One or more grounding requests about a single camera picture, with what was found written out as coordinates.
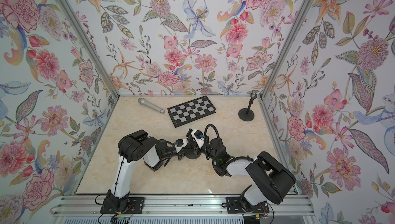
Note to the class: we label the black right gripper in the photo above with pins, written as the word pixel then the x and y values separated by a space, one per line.
pixel 194 144

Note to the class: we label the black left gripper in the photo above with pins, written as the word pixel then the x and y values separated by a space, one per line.
pixel 181 153

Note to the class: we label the black round disc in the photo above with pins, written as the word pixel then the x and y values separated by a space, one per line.
pixel 192 152

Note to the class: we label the black round stand base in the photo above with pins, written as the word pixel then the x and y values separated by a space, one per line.
pixel 246 114

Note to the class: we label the black microphone stand pole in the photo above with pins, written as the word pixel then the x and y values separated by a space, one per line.
pixel 250 104

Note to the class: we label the black microphone clip holder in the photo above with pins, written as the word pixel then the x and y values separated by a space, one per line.
pixel 253 95

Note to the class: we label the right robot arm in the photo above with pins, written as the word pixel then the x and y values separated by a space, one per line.
pixel 272 180

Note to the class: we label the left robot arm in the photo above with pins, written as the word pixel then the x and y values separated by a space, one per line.
pixel 140 136

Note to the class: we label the silver handheld microphone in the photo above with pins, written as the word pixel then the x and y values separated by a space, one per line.
pixel 150 105

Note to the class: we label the black white chessboard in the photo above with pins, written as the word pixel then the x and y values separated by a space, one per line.
pixel 191 111

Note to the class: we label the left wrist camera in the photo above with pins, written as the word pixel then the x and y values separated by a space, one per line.
pixel 179 144

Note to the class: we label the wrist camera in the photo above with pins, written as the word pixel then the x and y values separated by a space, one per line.
pixel 200 135
pixel 179 144

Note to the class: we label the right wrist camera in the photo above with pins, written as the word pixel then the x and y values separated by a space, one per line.
pixel 200 135

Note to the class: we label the aluminium front rail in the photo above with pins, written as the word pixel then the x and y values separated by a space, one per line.
pixel 182 209

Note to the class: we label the right aluminium corner post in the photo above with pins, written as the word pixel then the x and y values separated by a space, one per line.
pixel 290 39

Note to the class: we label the aluminium corner post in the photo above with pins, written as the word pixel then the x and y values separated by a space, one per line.
pixel 80 32
pixel 290 39

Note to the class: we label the left aluminium corner post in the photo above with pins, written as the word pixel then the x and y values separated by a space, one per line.
pixel 80 32

